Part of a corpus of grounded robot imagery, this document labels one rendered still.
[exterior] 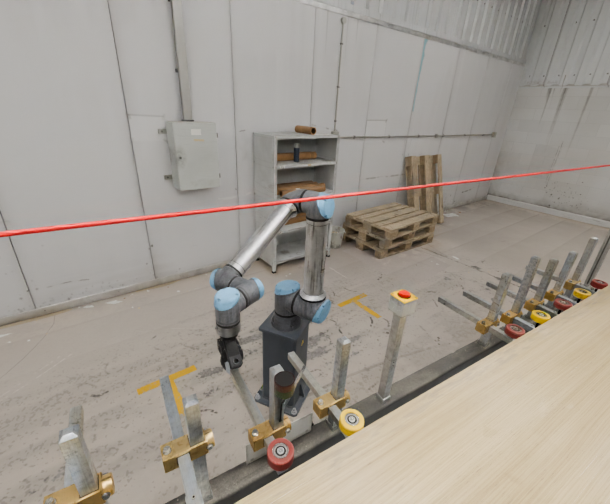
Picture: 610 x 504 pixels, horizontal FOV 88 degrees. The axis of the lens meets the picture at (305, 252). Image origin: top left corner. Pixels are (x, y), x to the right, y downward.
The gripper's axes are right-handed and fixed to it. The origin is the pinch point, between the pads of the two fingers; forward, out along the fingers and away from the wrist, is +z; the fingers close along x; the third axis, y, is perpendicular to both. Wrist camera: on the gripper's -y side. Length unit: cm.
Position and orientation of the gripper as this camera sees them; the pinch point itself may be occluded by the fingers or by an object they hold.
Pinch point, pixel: (233, 373)
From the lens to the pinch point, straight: 140.3
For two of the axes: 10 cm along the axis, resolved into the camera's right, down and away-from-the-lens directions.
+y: -5.1, -3.8, 7.7
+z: -0.5, 9.1, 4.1
